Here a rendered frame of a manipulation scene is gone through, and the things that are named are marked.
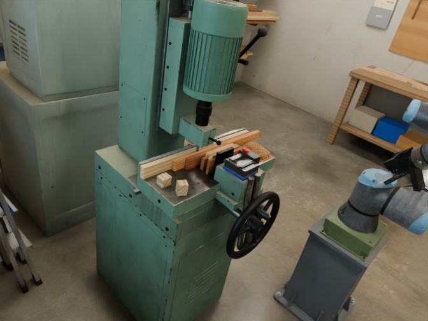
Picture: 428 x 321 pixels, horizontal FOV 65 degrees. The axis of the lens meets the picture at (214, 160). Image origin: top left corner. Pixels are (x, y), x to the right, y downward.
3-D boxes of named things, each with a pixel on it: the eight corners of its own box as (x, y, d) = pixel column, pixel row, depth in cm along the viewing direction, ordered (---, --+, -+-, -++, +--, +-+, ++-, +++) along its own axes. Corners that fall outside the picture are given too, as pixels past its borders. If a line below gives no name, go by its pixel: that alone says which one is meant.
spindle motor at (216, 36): (206, 107, 111) (223, 6, 95) (172, 88, 120) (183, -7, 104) (240, 99, 123) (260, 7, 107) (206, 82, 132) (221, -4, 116)
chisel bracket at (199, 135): (200, 151, 127) (204, 132, 123) (176, 135, 135) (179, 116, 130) (214, 146, 132) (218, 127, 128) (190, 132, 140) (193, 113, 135)
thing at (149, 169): (142, 179, 120) (143, 168, 118) (139, 176, 122) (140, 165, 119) (246, 140, 161) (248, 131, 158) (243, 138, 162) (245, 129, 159)
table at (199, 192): (190, 236, 109) (192, 222, 106) (135, 188, 125) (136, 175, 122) (290, 178, 150) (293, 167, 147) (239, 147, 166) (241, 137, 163)
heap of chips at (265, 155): (262, 162, 145) (263, 155, 143) (237, 148, 153) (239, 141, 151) (273, 156, 151) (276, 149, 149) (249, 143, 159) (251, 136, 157)
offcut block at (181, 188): (186, 195, 117) (188, 185, 115) (177, 196, 116) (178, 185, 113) (185, 190, 120) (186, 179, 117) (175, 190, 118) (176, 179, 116)
